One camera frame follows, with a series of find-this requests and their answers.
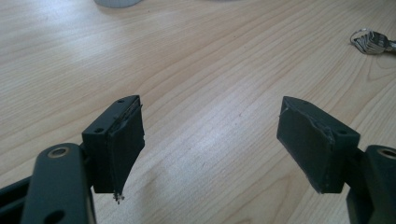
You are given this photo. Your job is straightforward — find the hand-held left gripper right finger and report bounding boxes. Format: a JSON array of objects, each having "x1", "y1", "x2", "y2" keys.
[{"x1": 276, "y1": 95, "x2": 361, "y2": 195}]

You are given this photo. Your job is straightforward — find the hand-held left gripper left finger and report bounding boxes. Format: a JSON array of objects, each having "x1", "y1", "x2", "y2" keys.
[{"x1": 81, "y1": 94, "x2": 147, "y2": 205}]

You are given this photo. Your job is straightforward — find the white round object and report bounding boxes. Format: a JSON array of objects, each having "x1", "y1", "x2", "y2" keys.
[{"x1": 93, "y1": 0, "x2": 143, "y2": 8}]

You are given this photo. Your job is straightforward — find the silver keys on ring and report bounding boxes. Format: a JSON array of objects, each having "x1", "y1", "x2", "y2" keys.
[{"x1": 349, "y1": 27, "x2": 396, "y2": 56}]

